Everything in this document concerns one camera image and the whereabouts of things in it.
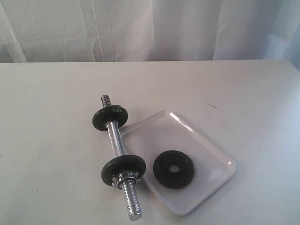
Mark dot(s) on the white backdrop curtain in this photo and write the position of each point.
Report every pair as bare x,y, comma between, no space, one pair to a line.
145,30

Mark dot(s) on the black weight plate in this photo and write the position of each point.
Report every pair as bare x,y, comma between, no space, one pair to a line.
173,169
132,163

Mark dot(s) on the chrome dumbbell bar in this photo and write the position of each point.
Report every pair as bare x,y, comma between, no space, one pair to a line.
134,210

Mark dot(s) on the white rectangular tray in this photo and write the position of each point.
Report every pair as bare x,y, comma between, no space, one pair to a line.
166,130

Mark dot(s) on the black weight plate end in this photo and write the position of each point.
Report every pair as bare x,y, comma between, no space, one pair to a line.
111,113

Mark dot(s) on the chrome spinlock collar nut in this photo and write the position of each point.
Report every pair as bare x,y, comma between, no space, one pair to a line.
124,177

